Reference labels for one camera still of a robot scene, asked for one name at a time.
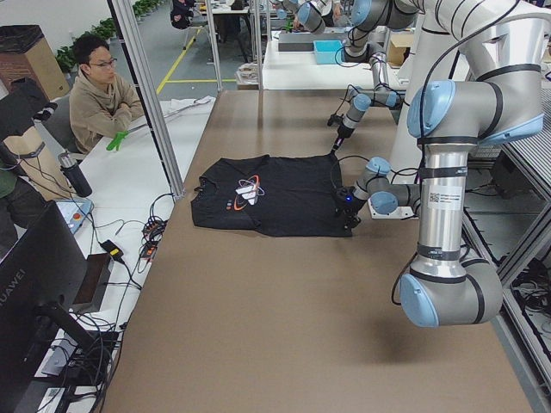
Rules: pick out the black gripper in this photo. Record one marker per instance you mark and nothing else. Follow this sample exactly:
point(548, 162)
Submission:
point(343, 131)
point(349, 209)

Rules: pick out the dark navy printed t-shirt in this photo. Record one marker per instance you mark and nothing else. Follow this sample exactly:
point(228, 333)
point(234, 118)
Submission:
point(275, 196)

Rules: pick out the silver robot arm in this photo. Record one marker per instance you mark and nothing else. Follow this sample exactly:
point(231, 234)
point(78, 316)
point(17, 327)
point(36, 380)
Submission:
point(358, 48)
point(441, 286)

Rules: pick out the blue plastic bin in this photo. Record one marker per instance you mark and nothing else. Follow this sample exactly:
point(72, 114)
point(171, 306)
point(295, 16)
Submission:
point(328, 52)

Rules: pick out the orange grey usb hub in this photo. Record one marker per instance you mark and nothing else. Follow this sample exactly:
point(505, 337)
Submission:
point(148, 251)
point(153, 229)

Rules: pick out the black power adapter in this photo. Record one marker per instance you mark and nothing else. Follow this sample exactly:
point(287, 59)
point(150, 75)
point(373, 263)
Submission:
point(111, 248)

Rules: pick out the seated person beige hoodie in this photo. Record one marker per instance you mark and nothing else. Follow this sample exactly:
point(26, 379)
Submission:
point(102, 103)

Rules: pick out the black water bottle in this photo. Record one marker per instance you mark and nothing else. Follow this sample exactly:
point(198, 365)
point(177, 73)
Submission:
point(72, 172)

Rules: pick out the teach pendant with red button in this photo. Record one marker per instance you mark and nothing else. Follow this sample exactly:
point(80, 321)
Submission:
point(75, 212)

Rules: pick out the black Huawei monitor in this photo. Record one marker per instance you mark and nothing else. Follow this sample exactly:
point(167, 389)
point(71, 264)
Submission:
point(40, 278)

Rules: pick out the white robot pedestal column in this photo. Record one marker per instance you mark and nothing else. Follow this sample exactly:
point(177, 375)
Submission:
point(439, 64)

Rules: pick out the aluminium frame post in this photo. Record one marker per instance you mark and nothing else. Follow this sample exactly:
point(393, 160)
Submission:
point(127, 31)

